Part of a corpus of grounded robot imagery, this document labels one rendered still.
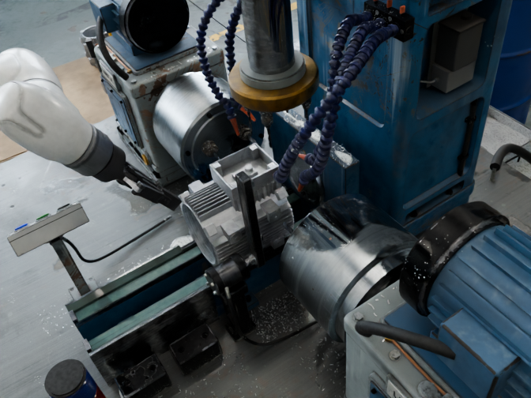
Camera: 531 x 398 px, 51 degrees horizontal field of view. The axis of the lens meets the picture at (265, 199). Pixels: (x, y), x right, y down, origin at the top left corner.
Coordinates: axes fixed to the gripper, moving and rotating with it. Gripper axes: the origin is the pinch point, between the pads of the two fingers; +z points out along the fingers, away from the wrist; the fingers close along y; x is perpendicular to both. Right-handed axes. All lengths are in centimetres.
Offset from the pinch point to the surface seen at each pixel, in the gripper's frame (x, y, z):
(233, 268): 0.1, -20.9, 7.3
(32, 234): 25.8, 12.7, -11.2
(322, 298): -9.2, -40.9, 6.6
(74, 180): 25, 59, 20
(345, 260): -17.2, -40.3, 4.2
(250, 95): -28.1, -9.9, -10.7
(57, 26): 14, 350, 119
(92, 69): 13, 239, 102
